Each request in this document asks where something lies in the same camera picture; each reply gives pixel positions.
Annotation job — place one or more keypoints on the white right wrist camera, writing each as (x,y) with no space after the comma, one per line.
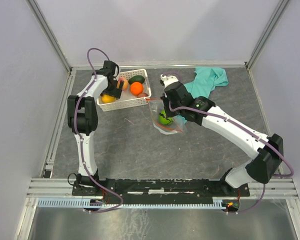
(168,79)

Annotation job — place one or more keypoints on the toy orange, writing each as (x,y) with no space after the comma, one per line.
(136,88)

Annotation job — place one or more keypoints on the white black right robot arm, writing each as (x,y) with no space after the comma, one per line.
(264,152)

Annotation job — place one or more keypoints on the white perforated plastic basket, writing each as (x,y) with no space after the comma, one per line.
(127,99)

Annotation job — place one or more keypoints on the brown toy kiwi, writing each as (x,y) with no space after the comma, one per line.
(142,95)

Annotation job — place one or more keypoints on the toy peach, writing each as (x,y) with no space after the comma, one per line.
(122,83)

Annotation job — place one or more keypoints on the clear zip top bag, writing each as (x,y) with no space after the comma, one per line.
(177,127)

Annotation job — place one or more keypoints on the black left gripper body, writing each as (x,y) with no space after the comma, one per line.
(112,90)

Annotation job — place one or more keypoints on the yellow toy lemon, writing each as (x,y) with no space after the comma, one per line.
(106,99)

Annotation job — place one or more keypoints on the green toy watermelon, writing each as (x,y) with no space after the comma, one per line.
(163,119)

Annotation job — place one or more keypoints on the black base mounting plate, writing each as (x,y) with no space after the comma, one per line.
(136,190)

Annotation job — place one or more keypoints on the dark green toy avocado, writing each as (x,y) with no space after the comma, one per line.
(136,79)

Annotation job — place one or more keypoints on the teal cloth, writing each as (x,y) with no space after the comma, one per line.
(206,80)

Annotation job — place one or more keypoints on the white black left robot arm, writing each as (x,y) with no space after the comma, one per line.
(82,119)

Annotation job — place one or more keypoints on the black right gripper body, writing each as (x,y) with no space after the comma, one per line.
(173,105)

